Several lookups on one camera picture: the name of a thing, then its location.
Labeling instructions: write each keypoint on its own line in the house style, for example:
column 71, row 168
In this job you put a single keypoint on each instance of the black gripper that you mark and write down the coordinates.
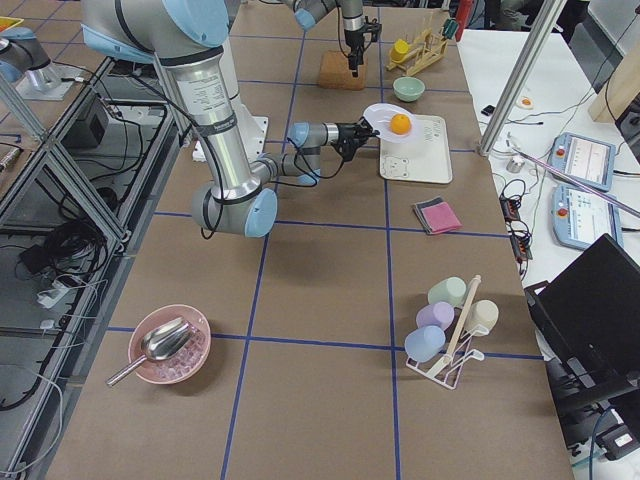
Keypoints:
column 354, row 40
column 344, row 132

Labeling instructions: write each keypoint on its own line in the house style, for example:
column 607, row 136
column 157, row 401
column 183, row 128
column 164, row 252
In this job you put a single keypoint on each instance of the white round plate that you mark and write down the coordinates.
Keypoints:
column 379, row 116

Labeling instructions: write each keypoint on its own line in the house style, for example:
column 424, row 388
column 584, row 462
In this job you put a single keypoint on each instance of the orange fruit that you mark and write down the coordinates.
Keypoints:
column 400, row 124

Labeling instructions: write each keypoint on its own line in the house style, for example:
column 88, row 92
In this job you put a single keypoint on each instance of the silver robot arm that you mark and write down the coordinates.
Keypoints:
column 308, row 13
column 184, row 40

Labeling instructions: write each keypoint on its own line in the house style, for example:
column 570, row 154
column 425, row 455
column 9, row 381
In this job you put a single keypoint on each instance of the cream bear tray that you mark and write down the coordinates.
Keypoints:
column 424, row 157

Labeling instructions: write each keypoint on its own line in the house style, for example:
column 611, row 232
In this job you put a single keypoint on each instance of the wooden cutting board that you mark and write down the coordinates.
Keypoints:
column 334, row 73

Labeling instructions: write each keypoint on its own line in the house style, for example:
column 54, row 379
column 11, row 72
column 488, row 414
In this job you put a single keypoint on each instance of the yellow mug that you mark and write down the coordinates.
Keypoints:
column 399, row 51

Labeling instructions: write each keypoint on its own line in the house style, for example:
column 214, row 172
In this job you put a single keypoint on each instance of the green bowl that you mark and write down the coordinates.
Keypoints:
column 408, row 89

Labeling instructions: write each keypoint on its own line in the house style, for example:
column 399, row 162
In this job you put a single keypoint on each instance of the wooden dish rack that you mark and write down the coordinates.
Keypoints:
column 427, row 47

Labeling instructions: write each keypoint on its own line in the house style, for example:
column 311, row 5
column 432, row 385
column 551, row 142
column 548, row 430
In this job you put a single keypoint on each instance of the grey cloth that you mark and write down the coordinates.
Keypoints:
column 425, row 206

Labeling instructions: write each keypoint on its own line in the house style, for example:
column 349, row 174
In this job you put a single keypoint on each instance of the dark green cup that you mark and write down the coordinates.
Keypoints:
column 449, row 28

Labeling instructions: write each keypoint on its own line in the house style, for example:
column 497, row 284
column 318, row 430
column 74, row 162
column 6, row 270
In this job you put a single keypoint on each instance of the pink cloth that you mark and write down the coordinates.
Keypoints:
column 449, row 219

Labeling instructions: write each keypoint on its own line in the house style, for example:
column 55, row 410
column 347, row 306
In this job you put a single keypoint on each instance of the small black device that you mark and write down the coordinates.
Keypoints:
column 488, row 110

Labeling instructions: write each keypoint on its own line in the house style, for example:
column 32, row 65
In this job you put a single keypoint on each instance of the red cylinder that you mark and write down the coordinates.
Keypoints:
column 463, row 13

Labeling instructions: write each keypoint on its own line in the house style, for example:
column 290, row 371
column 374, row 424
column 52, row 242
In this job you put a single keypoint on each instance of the small metal cylinder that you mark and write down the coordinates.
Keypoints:
column 515, row 164

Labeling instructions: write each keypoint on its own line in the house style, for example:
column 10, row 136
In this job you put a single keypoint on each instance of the fried egg toy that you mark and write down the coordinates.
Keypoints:
column 525, row 103

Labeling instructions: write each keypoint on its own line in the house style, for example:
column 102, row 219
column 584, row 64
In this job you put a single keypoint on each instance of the long metal rod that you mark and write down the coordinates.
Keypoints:
column 581, row 185

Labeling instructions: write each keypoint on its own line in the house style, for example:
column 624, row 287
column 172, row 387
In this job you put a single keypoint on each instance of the green pastel cup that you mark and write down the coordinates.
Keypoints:
column 451, row 290

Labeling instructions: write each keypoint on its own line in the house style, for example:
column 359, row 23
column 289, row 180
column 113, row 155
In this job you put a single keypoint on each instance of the purple pastel cup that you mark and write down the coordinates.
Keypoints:
column 440, row 314

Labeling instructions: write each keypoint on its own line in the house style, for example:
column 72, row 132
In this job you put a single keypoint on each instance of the beige pastel cup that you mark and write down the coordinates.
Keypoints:
column 483, row 313

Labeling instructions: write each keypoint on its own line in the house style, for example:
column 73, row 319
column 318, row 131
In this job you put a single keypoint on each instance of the blue pastel cup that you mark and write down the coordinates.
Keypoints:
column 424, row 343

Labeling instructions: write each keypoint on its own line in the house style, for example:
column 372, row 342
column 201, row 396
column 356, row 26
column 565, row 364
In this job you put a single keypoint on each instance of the upper teach pendant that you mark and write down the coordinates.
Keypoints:
column 588, row 160

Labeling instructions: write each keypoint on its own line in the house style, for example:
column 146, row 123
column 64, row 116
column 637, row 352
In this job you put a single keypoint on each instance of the teach pendant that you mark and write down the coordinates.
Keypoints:
column 588, row 160
column 580, row 218

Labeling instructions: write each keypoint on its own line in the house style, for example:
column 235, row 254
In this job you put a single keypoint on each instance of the lower teach pendant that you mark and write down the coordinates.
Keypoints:
column 580, row 218

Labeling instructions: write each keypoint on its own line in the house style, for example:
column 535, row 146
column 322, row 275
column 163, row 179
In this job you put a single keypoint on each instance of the white cup rack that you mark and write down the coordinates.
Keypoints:
column 445, row 367

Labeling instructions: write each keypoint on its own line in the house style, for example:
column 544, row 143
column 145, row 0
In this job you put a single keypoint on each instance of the black laptop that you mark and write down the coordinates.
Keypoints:
column 589, row 316

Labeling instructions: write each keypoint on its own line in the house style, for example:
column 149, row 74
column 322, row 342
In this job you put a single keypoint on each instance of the metal scoop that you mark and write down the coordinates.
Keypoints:
column 160, row 344

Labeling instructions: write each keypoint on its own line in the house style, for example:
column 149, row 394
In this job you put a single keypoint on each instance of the pink bowl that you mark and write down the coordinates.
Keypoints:
column 184, row 352

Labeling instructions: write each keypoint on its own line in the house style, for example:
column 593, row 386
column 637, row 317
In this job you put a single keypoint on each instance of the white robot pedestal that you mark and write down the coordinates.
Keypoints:
column 252, row 130

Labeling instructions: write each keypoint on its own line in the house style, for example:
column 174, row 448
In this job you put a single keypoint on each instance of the aluminium frame post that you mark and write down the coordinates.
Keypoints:
column 536, row 40

